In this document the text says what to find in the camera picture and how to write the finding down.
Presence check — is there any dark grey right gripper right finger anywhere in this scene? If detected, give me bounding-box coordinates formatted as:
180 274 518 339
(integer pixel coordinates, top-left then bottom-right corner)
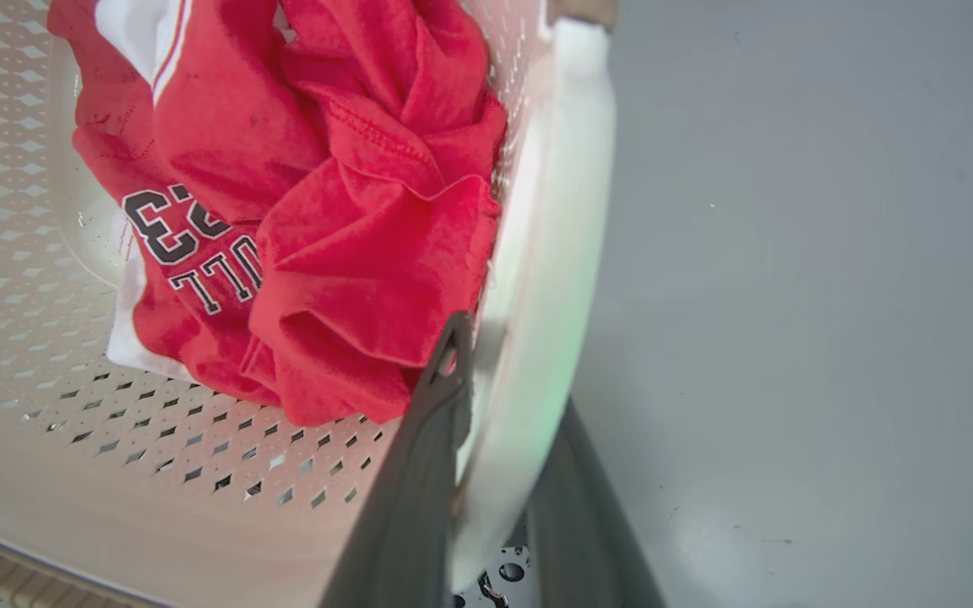
528 397 667 608

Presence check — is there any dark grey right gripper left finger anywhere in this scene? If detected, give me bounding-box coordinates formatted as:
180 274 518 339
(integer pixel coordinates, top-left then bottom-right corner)
318 311 476 608

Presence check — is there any white perforated plastic laundry basket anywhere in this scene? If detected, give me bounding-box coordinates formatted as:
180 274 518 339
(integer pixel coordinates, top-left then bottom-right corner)
0 0 619 608

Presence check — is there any red basketball jersey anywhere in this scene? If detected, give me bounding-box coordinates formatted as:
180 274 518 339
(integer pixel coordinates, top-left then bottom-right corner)
46 0 508 427

